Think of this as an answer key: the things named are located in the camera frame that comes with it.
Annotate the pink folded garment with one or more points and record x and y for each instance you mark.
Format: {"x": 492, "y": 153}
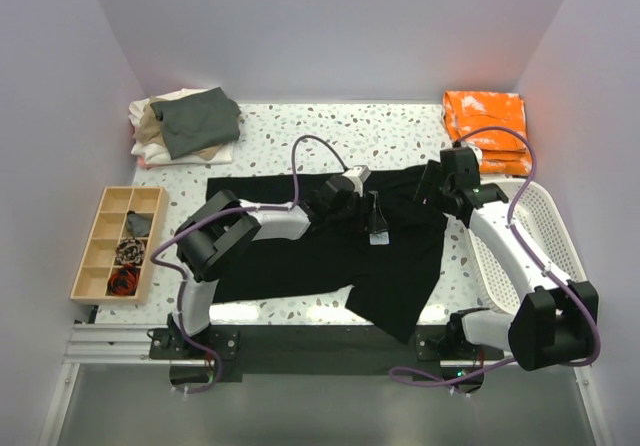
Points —
{"x": 142, "y": 164}

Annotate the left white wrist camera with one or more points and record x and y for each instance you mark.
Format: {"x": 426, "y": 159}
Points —
{"x": 358, "y": 176}

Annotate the wooden compartment tray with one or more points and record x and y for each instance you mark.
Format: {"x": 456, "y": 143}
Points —
{"x": 100, "y": 278}

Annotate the orange white folded t-shirt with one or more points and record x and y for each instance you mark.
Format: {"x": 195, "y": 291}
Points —
{"x": 485, "y": 120}

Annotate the leopard print scrunchie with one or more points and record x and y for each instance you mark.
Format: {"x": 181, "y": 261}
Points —
{"x": 130, "y": 251}

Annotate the black t-shirt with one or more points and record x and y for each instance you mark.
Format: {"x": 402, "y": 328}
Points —
{"x": 390, "y": 284}

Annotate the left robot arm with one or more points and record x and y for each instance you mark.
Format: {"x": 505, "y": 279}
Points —
{"x": 218, "y": 234}

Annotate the white plastic basket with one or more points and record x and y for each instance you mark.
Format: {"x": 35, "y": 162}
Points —
{"x": 539, "y": 217}

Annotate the aluminium rail frame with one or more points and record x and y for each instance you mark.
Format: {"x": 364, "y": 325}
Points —
{"x": 93, "y": 344}

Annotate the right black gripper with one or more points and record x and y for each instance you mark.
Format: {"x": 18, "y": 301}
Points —
{"x": 432, "y": 175}

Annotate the dark grey folded t-shirt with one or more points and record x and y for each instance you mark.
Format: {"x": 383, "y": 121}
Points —
{"x": 197, "y": 121}

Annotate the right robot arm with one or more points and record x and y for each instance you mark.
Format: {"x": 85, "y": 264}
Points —
{"x": 555, "y": 322}

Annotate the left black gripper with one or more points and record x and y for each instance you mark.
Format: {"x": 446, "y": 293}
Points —
{"x": 376, "y": 223}

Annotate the beige folded t-shirt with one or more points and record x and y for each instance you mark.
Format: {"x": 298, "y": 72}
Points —
{"x": 147, "y": 129}

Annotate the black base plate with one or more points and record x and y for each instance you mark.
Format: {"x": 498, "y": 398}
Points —
{"x": 229, "y": 353}

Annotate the grey cloth in tray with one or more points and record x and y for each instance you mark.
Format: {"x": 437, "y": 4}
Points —
{"x": 138, "y": 225}

